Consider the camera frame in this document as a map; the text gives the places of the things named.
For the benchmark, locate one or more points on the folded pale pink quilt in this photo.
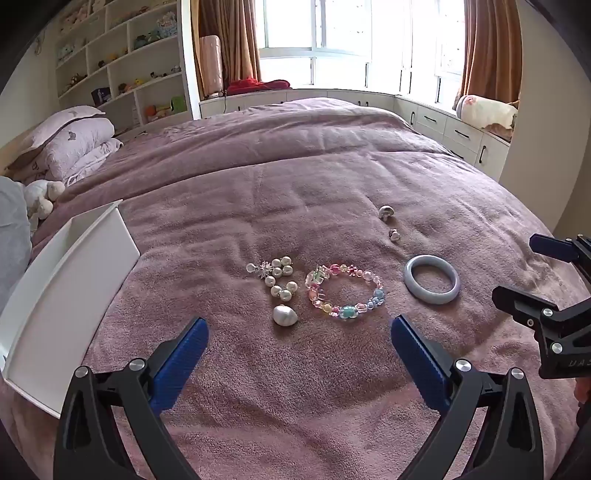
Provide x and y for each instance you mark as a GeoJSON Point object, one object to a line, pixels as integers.
{"type": "Point", "coordinates": [78, 147]}

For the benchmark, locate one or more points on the grey cloth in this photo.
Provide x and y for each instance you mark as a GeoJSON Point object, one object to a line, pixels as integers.
{"type": "Point", "coordinates": [11, 240]}

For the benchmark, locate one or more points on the dark blue box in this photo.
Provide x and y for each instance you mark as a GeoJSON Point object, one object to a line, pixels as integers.
{"type": "Point", "coordinates": [100, 95]}

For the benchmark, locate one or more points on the rows of small plush toys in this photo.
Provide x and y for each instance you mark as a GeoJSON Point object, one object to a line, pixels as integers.
{"type": "Point", "coordinates": [166, 25]}

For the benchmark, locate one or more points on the white rectangular tray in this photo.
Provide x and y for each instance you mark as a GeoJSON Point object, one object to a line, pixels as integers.
{"type": "Point", "coordinates": [69, 286]}

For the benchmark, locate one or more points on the pink suitcase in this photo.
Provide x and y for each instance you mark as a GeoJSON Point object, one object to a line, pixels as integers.
{"type": "Point", "coordinates": [212, 64]}

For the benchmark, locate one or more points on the white-framed bay window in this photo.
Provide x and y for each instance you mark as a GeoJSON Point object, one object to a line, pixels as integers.
{"type": "Point", "coordinates": [346, 32]}

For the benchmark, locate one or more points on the plush pillow on window seat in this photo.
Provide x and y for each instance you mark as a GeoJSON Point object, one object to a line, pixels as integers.
{"type": "Point", "coordinates": [485, 111]}

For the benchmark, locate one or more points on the brown curtain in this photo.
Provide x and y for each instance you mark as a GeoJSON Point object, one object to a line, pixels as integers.
{"type": "Point", "coordinates": [491, 50]}
{"type": "Point", "coordinates": [231, 27]}

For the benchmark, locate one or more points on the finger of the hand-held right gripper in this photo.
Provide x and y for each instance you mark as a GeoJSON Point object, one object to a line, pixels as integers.
{"type": "Point", "coordinates": [521, 304]}
{"type": "Point", "coordinates": [554, 248]}

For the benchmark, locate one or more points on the pale pink pillow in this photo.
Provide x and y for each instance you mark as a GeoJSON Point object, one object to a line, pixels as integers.
{"type": "Point", "coordinates": [55, 124]}

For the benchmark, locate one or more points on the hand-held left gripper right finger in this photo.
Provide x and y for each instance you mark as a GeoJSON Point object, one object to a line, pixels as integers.
{"type": "Point", "coordinates": [415, 364]}

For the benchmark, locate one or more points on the white window seat cabinet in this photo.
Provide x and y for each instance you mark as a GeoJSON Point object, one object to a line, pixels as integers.
{"type": "Point", "coordinates": [434, 120]}

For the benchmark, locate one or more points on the red cloth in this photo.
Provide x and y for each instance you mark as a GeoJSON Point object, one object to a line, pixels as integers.
{"type": "Point", "coordinates": [258, 86]}

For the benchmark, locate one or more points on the white shelf unit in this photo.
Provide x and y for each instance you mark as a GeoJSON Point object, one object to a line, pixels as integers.
{"type": "Point", "coordinates": [120, 46]}

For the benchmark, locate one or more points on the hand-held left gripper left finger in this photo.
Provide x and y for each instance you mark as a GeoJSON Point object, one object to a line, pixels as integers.
{"type": "Point", "coordinates": [184, 360]}

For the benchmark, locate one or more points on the white plush toy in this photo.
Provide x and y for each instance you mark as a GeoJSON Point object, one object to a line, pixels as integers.
{"type": "Point", "coordinates": [41, 194]}

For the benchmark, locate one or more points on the grey-blue bangle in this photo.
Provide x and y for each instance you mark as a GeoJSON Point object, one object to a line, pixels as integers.
{"type": "Point", "coordinates": [415, 288]}

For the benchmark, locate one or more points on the heart-shaped pearl pendant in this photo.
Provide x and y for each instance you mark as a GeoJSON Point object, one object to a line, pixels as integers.
{"type": "Point", "coordinates": [284, 316]}

